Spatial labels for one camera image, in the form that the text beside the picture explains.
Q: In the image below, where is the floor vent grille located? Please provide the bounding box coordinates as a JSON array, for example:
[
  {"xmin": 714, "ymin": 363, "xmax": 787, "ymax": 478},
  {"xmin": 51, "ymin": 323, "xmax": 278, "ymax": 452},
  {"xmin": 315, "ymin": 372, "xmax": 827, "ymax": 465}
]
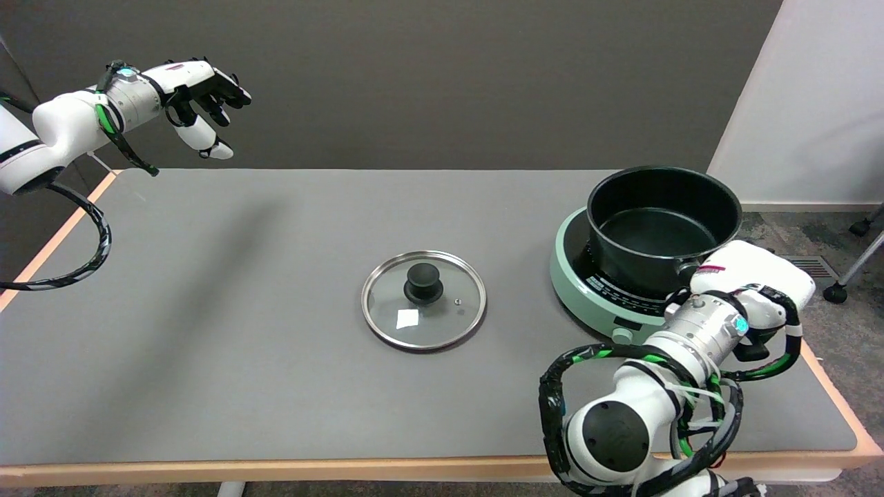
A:
[{"xmin": 782, "ymin": 255, "xmax": 840, "ymax": 281}]

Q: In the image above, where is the mint green induction cooker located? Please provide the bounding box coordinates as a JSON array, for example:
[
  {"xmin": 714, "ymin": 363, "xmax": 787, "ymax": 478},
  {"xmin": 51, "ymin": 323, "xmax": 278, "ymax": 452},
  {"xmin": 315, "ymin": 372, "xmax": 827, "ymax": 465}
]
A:
[{"xmin": 550, "ymin": 206, "xmax": 700, "ymax": 345}]

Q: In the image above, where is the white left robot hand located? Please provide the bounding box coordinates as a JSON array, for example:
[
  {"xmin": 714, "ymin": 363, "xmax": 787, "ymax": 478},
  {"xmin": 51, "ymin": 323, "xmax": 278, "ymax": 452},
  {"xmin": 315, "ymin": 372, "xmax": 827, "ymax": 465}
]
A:
[{"xmin": 160, "ymin": 58, "xmax": 253, "ymax": 161}]

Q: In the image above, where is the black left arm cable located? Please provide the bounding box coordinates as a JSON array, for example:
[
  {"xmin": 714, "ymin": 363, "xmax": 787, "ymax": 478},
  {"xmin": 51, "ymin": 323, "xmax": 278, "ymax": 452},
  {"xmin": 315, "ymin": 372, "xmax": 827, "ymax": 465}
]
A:
[{"xmin": 0, "ymin": 181, "xmax": 113, "ymax": 291}]

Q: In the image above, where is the glass lid with black knob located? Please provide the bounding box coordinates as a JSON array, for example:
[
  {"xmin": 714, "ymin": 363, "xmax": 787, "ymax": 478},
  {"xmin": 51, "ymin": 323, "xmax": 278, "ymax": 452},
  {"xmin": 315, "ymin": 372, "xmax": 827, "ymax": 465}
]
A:
[{"xmin": 361, "ymin": 250, "xmax": 488, "ymax": 351}]

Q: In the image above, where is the black cooking pot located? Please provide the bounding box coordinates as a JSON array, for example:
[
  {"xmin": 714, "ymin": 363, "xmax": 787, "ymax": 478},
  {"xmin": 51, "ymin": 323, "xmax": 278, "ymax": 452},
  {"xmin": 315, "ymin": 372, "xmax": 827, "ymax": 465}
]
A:
[{"xmin": 586, "ymin": 166, "xmax": 743, "ymax": 300}]

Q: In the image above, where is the grey table mat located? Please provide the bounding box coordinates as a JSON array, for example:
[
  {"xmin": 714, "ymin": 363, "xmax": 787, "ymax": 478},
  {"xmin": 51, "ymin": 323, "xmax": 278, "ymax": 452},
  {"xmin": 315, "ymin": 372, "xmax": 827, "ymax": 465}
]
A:
[{"xmin": 0, "ymin": 169, "xmax": 858, "ymax": 467}]

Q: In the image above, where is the wooden table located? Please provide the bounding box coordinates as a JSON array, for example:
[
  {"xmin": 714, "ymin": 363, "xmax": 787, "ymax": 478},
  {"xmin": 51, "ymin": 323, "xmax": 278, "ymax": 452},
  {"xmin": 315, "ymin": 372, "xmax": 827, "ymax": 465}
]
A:
[{"xmin": 0, "ymin": 169, "xmax": 884, "ymax": 497}]

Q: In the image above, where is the metal leg with black caster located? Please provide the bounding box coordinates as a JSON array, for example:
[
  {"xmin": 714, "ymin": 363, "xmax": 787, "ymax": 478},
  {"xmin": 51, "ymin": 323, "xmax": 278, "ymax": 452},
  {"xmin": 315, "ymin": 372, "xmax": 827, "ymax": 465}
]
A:
[
  {"xmin": 823, "ymin": 231, "xmax": 884, "ymax": 304},
  {"xmin": 849, "ymin": 204, "xmax": 884, "ymax": 237}
]

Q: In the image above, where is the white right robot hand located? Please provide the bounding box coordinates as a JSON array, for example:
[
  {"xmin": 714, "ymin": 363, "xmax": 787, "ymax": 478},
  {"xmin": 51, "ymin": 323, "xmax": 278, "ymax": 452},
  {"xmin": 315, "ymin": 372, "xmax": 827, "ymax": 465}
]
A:
[{"xmin": 680, "ymin": 240, "xmax": 817, "ymax": 362}]

